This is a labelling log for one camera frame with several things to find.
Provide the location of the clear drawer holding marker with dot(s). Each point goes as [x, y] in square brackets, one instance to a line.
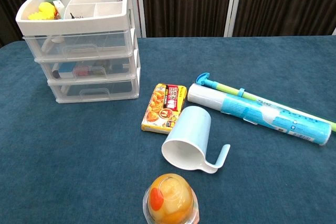
[122, 90]

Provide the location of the clear drawer holding stationery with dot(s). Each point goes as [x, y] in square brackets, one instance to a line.
[119, 73]

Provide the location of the clear drawer holding white item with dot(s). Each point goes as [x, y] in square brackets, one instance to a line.
[113, 43]

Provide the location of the white plastic drawer organizer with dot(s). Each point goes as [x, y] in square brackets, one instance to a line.
[78, 26]

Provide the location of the yellow curry roux box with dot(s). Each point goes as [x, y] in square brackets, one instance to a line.
[157, 108]

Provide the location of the blue green pump stick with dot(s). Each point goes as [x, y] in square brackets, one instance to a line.
[225, 86]

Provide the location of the green small item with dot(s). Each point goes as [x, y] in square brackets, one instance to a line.
[97, 71]

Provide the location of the blue white lint roller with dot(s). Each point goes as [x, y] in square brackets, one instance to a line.
[249, 111]

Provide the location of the pink small item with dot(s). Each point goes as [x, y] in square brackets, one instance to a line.
[81, 71]

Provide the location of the orange fruit jelly cup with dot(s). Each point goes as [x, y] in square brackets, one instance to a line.
[170, 197]

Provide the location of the blue and white eraser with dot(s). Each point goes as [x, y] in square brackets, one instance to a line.
[65, 71]

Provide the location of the blue velvet tablecloth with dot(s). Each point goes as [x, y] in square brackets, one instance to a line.
[78, 155]

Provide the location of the black binder clip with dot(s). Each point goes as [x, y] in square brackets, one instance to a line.
[74, 16]

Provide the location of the white curved plastic item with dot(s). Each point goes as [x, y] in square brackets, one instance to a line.
[50, 43]

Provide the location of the small white box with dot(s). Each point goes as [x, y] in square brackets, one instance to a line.
[59, 7]

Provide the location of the yellow rubber duck toy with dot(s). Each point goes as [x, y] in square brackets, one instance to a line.
[44, 10]

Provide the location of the white screen frame post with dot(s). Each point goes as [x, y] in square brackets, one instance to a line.
[232, 3]
[139, 3]

